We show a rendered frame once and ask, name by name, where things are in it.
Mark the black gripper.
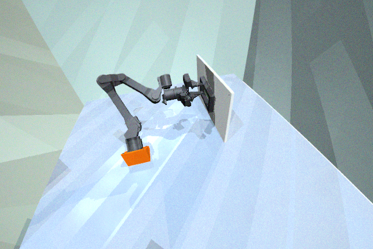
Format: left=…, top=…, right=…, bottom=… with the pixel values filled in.
left=173, top=73, right=204, bottom=102

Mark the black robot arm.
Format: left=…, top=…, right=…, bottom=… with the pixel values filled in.
left=96, top=73, right=191, bottom=152

